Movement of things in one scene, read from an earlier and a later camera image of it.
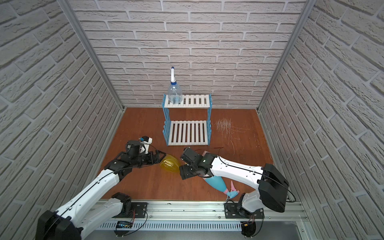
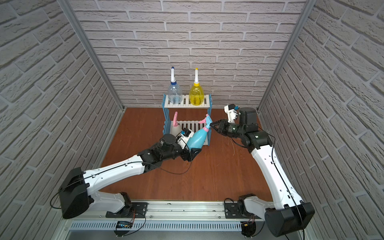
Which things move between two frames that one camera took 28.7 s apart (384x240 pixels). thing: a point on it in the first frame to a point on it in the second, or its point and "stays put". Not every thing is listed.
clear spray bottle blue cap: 175,93 stays put
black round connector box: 248,228 stays put
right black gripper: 181,172 to 219,123
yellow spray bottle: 171,163 to 196,95
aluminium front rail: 211,211 stays put
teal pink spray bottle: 218,183 to 198,139
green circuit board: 124,224 stays put
